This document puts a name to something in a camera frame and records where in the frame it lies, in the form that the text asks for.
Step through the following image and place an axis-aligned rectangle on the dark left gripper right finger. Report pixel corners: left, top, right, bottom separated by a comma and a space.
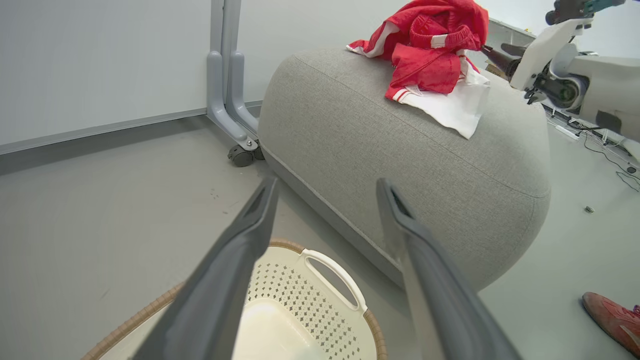
376, 178, 522, 360

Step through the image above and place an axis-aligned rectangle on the red and white garment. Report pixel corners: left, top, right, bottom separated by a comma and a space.
346, 0, 491, 140

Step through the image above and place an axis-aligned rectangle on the black floor cable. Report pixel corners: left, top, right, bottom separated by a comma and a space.
544, 104, 640, 194

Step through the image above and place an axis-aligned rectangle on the teal right wrist cable plug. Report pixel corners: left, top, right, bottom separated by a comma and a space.
582, 0, 627, 14

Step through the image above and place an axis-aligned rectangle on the white power strip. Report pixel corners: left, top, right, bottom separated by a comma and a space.
554, 124, 582, 141

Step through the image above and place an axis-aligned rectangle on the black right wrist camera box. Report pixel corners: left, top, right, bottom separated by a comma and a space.
545, 0, 599, 26

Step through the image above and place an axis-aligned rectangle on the red shoe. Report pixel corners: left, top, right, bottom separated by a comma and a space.
581, 292, 640, 359

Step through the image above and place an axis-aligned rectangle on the grey double partition leg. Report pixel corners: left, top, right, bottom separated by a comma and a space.
206, 0, 261, 152

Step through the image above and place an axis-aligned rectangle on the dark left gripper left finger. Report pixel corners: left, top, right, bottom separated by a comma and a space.
131, 175, 280, 360

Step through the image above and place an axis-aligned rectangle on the grey fabric sofa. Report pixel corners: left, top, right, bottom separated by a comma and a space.
257, 46, 552, 292

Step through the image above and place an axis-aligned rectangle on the black caster wheel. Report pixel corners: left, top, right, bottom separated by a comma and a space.
228, 142, 265, 168

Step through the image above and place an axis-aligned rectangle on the cream plastic laundry basket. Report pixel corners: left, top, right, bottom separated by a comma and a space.
81, 238, 388, 360

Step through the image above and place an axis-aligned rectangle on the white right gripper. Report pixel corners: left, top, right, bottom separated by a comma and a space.
481, 18, 594, 106

